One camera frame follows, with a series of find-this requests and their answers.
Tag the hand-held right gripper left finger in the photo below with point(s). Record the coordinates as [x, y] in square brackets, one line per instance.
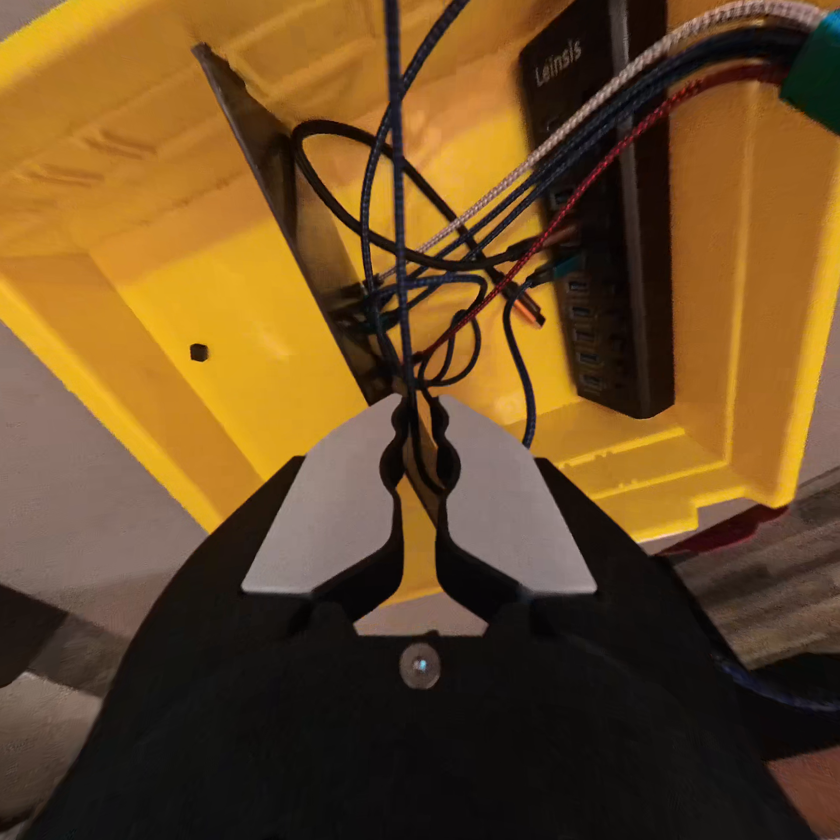
[321, 525]

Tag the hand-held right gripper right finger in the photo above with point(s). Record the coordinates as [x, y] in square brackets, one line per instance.
[518, 525]

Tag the yellow plastic bin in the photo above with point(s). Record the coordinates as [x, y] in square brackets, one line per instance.
[197, 295]

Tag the black multi-port usb hub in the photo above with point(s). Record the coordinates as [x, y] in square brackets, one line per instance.
[649, 262]

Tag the large black USB hub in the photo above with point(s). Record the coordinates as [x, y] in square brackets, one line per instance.
[269, 157]

